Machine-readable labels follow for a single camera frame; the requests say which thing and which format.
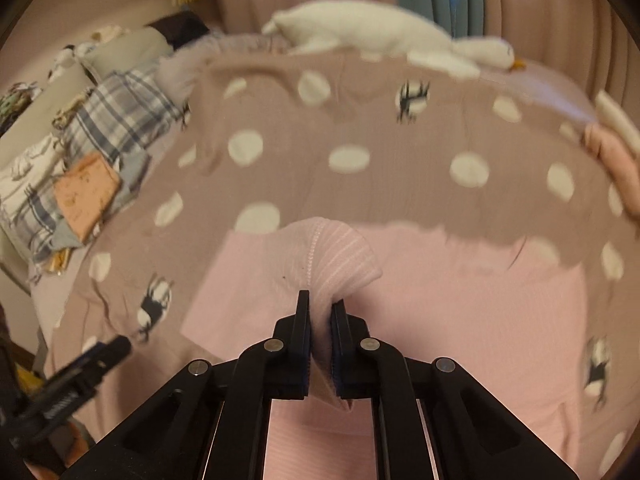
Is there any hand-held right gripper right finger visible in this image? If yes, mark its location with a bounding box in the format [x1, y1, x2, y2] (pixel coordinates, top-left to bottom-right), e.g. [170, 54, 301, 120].
[331, 300, 577, 480]

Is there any white printed cloth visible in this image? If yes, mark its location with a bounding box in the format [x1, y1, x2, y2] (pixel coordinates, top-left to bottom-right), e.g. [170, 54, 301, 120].
[0, 132, 66, 226]

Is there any white goose plush toy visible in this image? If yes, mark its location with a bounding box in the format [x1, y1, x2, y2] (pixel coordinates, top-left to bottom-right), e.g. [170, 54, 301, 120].
[262, 0, 528, 81]

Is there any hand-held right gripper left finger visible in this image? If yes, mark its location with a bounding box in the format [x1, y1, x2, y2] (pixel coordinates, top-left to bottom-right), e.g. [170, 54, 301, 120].
[60, 290, 311, 480]

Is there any pink knit sweater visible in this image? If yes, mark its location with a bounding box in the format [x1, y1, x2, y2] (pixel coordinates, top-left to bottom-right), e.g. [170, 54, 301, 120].
[180, 217, 628, 480]

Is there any lilac quilt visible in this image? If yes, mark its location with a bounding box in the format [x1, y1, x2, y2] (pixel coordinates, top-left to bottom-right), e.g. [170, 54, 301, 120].
[155, 32, 291, 106]

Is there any grey plaid pillow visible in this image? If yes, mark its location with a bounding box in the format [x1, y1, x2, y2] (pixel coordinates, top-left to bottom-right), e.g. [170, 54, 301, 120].
[0, 69, 186, 266]

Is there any plain grey pillow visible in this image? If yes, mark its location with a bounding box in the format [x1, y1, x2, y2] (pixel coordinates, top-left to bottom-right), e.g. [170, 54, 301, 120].
[82, 26, 173, 76]
[0, 62, 96, 136]

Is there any dark cloth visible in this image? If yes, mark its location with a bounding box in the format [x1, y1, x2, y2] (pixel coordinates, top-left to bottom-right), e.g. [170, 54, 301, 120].
[150, 8, 211, 51]

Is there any rolled white cloth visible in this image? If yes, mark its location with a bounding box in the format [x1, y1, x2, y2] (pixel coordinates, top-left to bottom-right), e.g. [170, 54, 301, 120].
[594, 91, 640, 143]

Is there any group of small plush toys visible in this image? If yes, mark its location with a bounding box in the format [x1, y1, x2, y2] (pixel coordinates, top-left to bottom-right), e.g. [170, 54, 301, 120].
[47, 25, 123, 81]

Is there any orange printed cloth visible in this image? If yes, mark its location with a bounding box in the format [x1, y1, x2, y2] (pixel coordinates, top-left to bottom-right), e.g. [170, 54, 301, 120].
[52, 152, 123, 243]

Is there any folded pink cloth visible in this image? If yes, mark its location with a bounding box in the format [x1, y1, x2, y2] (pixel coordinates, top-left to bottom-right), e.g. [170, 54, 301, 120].
[582, 122, 640, 221]

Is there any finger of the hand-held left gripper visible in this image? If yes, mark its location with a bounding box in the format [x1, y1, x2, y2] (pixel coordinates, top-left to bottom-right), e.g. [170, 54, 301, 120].
[49, 335, 133, 397]

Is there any mauve polka dot blanket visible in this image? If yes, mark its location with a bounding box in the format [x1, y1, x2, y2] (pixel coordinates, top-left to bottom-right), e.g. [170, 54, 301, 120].
[30, 50, 640, 480]

